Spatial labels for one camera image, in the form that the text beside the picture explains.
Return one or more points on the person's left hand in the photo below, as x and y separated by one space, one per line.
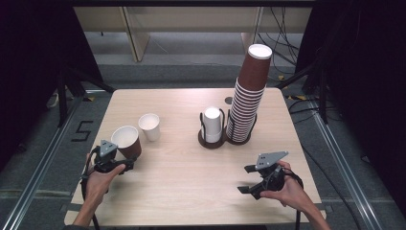
99 183

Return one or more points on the person's right hand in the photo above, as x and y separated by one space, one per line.
292 193

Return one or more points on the yellow floor tape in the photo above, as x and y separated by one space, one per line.
90 99
297 97

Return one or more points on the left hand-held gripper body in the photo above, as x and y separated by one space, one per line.
105 159

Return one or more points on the dark curtain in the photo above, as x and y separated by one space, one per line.
28 64
376 80

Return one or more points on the dark wooden cup holder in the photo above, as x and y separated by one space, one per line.
210 145

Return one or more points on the white paper cups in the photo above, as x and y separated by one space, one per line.
212 124

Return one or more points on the metal floor rail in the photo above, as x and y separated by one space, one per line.
341 166
43 163

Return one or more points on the beige wooden desk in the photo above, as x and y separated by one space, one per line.
191 19

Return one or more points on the single brown paper cup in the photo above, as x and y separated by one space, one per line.
132 148

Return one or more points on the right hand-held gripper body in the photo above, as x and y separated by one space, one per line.
273 180

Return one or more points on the black tape strip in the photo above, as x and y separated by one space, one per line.
324 208
72 207

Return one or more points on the black metal stand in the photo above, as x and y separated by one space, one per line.
324 102
62 102

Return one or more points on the stack of brown paper cups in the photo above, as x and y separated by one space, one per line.
253 72

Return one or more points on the dark round table grommet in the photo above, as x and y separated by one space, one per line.
228 100

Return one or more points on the single white paper cup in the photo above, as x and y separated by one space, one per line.
152 132

